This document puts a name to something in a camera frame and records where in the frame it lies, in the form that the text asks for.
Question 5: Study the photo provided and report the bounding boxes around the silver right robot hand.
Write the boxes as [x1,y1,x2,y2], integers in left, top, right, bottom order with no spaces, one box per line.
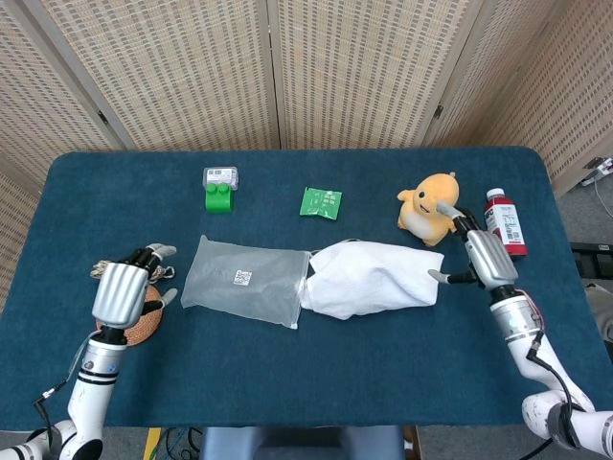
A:
[428,199,520,292]

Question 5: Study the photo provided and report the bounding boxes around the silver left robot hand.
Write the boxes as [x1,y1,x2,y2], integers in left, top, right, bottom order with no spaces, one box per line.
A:
[90,242,179,331]

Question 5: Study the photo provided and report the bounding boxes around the translucent white plastic zip bag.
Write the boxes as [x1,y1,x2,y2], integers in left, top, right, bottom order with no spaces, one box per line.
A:
[180,234,312,331]

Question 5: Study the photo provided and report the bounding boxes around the white clothes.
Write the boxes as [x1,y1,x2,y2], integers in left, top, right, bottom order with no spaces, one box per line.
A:
[299,238,445,321]

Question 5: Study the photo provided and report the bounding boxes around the red juice bottle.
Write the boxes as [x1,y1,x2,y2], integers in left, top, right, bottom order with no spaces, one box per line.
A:
[482,187,530,260]

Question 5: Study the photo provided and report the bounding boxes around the round woven rattan coaster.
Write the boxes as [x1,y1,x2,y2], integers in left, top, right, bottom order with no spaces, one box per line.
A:
[95,285,165,347]

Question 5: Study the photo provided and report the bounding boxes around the orange plush dinosaur toy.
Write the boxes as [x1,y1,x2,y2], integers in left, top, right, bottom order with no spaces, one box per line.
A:
[396,172,464,248]

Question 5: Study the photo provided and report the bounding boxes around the grey plastic cover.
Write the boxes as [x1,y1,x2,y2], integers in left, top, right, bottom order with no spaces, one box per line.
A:
[586,282,613,341]

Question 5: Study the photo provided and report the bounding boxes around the green toy building block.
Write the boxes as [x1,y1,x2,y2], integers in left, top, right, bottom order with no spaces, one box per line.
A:
[204,183,237,215]

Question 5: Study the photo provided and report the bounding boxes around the white power strip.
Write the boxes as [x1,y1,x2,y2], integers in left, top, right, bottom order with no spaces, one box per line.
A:
[581,156,613,187]

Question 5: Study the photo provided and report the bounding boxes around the small clear plastic box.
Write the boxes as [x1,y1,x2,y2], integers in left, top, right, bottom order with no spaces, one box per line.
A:
[202,166,239,189]

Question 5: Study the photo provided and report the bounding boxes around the green foil sachet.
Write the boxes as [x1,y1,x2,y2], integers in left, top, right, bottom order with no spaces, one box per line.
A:
[299,186,344,221]

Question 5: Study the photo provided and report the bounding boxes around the teal table cloth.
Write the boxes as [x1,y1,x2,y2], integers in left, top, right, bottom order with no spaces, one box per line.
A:
[0,146,593,427]

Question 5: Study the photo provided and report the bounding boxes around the woven folding screen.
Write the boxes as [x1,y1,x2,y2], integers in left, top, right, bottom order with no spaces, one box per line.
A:
[0,0,613,312]

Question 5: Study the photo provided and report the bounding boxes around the blue grey robot torso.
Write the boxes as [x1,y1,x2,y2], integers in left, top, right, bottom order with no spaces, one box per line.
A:
[198,425,406,460]

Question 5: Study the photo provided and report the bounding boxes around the beige braided rope bundle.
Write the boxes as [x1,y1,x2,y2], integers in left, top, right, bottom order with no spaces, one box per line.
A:
[90,258,176,282]

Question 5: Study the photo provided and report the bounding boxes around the red right wrist wires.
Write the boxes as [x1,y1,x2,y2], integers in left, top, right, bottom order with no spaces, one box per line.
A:
[521,289,547,332]

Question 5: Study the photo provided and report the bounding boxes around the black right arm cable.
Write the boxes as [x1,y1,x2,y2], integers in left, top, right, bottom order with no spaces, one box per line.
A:
[524,330,600,418]

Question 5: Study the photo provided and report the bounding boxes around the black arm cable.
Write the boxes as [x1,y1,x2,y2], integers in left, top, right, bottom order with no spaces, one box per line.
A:
[32,380,73,440]
[524,330,600,418]

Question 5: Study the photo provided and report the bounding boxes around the black equipment frame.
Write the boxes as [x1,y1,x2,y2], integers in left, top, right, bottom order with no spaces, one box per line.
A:
[569,241,613,279]

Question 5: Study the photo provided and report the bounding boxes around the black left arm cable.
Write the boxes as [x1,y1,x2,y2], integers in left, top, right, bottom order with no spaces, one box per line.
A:
[32,380,73,440]

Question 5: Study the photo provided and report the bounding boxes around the white power cable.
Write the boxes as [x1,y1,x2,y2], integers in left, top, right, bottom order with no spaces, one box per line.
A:
[593,174,613,217]

